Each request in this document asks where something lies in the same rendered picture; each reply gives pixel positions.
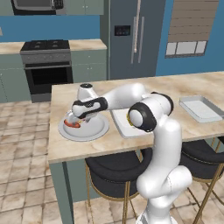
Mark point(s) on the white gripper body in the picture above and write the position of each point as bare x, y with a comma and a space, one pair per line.
77, 119

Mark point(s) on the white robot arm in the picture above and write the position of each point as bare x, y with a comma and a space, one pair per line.
163, 137

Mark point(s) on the red orange cooked food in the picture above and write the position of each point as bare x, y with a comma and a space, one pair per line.
71, 124

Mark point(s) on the large white round plate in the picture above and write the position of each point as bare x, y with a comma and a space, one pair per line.
90, 131

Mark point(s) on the grey tupperware container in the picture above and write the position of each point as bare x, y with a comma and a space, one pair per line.
201, 108

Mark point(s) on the teal lower cupboard run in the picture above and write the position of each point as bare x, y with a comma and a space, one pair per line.
89, 65
13, 77

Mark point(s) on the black and grey oven range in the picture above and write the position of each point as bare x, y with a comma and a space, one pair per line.
48, 67

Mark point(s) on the black stool with gold legs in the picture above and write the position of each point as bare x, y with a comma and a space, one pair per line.
113, 172
201, 160

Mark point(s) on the teal kitchen island base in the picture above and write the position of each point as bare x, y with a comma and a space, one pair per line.
62, 192

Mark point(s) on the grey double door fridge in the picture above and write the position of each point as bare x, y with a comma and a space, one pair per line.
134, 38

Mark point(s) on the teal upper cupboards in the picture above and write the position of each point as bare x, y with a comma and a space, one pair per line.
84, 6

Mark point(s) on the black microwave oven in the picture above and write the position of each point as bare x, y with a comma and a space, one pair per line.
35, 5

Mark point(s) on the window with tan blind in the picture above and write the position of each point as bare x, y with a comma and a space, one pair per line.
189, 27

